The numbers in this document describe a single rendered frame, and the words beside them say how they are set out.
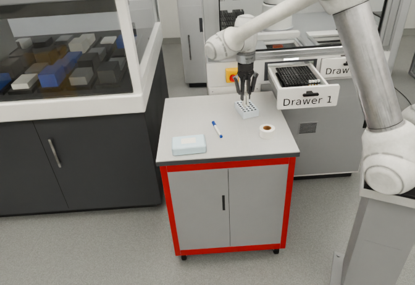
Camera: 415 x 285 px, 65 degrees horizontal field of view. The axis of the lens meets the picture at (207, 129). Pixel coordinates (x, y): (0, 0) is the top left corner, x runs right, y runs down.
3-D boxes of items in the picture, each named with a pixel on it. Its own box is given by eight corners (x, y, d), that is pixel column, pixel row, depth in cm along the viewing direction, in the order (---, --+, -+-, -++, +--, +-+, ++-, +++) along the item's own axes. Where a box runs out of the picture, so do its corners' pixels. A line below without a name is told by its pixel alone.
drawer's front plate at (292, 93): (336, 106, 157) (340, 85, 151) (276, 109, 157) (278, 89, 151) (335, 104, 159) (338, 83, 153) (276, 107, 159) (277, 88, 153)
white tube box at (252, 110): (258, 115, 164) (259, 109, 162) (243, 119, 163) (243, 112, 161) (249, 104, 174) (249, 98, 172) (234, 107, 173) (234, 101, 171)
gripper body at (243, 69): (239, 65, 148) (239, 84, 153) (257, 62, 150) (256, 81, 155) (234, 60, 154) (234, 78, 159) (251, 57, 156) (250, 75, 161)
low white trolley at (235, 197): (286, 259, 180) (300, 151, 138) (175, 267, 180) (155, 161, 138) (266, 187, 229) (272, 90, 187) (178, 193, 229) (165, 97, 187)
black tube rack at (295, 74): (318, 94, 164) (320, 82, 161) (284, 96, 164) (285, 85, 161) (306, 76, 183) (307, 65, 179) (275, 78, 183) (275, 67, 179)
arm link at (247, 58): (259, 51, 146) (258, 63, 150) (251, 45, 154) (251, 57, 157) (239, 54, 144) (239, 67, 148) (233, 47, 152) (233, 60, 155)
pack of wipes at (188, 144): (205, 141, 149) (204, 132, 146) (206, 153, 141) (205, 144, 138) (172, 144, 148) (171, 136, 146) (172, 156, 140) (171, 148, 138)
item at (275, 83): (332, 101, 158) (334, 90, 155) (280, 105, 158) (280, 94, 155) (307, 69, 191) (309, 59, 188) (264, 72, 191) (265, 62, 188)
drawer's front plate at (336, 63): (370, 74, 184) (375, 55, 178) (320, 78, 184) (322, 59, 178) (369, 73, 185) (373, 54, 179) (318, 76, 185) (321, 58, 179)
